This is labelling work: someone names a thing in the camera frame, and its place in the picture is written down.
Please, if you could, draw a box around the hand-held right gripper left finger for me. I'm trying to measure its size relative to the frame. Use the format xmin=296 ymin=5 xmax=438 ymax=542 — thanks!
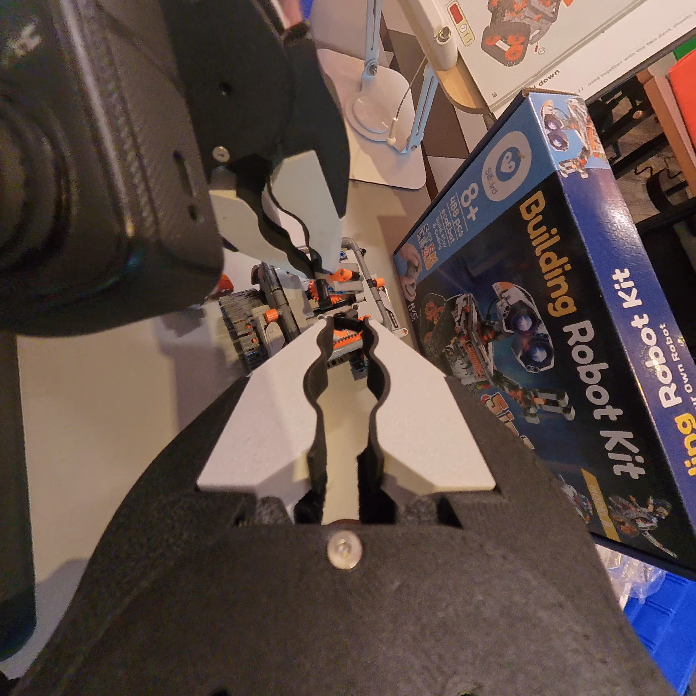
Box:
xmin=196 ymin=324 xmax=329 ymax=499

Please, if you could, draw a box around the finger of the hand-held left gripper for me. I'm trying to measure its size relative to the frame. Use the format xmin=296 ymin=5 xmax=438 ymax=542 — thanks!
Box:
xmin=207 ymin=187 xmax=322 ymax=275
xmin=265 ymin=147 xmax=347 ymax=278

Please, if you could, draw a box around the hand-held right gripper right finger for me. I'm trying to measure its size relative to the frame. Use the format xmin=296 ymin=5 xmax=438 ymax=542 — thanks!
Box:
xmin=365 ymin=324 xmax=499 ymax=499

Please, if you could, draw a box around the grey orange tracked toy robot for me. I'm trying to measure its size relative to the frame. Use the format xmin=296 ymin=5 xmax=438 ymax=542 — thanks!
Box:
xmin=212 ymin=237 xmax=414 ymax=376

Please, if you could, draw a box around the white articulated holder stand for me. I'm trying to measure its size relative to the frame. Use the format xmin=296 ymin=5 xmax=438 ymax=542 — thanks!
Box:
xmin=316 ymin=0 xmax=460 ymax=188

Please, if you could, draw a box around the blue robot kit box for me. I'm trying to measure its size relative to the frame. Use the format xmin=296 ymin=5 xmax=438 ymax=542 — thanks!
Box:
xmin=394 ymin=90 xmax=696 ymax=579

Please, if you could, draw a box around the clear plastic bag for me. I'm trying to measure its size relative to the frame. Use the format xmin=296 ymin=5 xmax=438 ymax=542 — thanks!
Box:
xmin=593 ymin=539 xmax=666 ymax=610

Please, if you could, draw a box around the black perforated foam mat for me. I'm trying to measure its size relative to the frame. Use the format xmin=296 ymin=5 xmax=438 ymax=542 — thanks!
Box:
xmin=0 ymin=332 xmax=40 ymax=659

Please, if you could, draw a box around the white instruction booklet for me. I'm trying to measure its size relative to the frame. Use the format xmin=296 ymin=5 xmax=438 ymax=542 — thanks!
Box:
xmin=435 ymin=0 xmax=696 ymax=115

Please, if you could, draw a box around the blue plastic bin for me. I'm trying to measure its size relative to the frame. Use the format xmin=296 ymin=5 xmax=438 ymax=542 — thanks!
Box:
xmin=620 ymin=566 xmax=696 ymax=696

